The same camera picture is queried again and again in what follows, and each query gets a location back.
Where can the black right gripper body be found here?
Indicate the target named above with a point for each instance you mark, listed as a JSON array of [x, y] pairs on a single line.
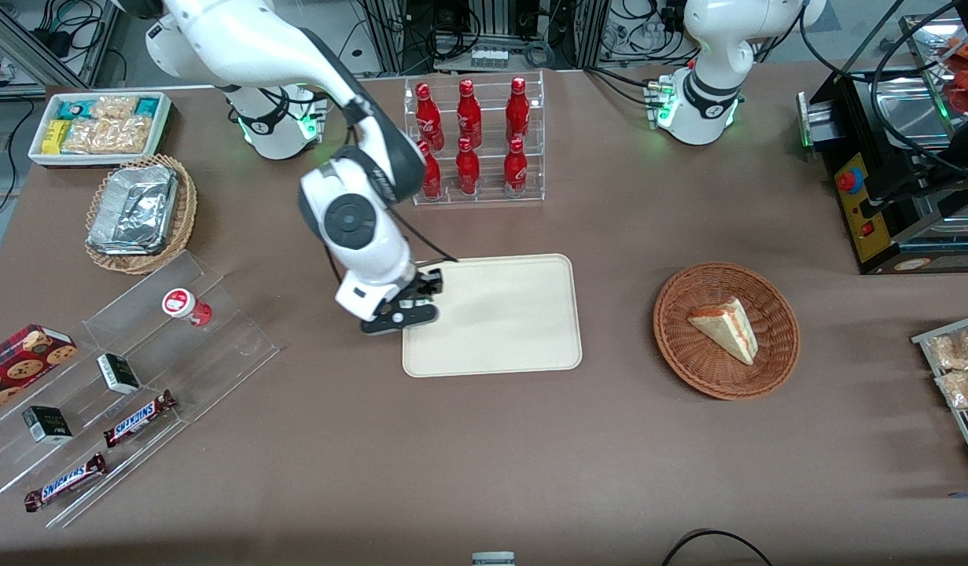
[[421, 286]]

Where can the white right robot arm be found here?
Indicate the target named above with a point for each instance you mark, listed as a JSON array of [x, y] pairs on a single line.
[[350, 220]]

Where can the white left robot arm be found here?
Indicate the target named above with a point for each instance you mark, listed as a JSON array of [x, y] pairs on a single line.
[[715, 31]]

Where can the cream plastic tray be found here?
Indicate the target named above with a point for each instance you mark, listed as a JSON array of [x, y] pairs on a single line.
[[499, 322]]

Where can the red orange object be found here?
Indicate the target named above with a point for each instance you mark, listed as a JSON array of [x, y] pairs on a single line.
[[967, 86]]

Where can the red cola bottle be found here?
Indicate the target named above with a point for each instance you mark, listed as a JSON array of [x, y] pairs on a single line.
[[517, 110], [515, 169], [468, 169], [428, 114], [469, 114], [432, 177]]

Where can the black steel kitchen machine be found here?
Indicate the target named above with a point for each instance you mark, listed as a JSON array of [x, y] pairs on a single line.
[[865, 212]]

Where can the clear acrylic bottle rack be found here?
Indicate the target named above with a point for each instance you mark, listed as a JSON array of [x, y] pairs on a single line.
[[487, 126]]

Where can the clear nut snack bag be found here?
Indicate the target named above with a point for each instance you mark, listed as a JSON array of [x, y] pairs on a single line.
[[955, 350], [963, 387]]

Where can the clear acrylic stepped stand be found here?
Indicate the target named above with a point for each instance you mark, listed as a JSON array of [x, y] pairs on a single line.
[[216, 354]]

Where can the white power strip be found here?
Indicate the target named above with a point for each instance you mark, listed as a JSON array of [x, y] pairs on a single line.
[[488, 57]]

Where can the tan wicker basket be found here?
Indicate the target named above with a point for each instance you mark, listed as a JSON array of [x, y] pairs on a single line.
[[185, 212]]

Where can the brown round wicker basket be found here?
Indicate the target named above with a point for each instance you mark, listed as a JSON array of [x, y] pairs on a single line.
[[688, 354]]

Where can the small grey device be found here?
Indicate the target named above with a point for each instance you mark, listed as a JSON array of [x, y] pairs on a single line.
[[493, 559]]

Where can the aluminium foil container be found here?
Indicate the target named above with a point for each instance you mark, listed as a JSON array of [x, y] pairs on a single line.
[[134, 208]]

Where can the triangle sandwich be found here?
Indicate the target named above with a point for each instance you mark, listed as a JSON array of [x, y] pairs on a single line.
[[727, 330]]

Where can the snickers chocolate bar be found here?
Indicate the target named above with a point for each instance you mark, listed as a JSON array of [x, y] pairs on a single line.
[[138, 419], [63, 482]]

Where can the small dark green box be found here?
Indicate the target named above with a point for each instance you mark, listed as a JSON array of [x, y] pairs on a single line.
[[119, 374], [47, 424]]

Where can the teal snack packet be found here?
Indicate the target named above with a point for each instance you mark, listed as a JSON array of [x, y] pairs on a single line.
[[71, 110], [146, 107]]

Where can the clear peanut snack bag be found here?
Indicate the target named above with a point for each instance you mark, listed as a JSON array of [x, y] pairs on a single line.
[[114, 107], [106, 135]]

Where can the yellow snack packet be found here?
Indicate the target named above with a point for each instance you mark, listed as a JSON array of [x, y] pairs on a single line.
[[55, 137]]

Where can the white snack bin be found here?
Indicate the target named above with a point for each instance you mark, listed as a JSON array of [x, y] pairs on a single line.
[[39, 157]]

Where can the red cookie box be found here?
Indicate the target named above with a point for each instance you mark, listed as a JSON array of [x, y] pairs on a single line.
[[20, 365]]

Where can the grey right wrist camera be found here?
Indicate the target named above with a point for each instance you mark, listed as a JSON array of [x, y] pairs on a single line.
[[401, 318]]

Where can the aluminium frame rack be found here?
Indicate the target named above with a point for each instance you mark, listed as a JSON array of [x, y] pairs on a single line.
[[586, 31]]

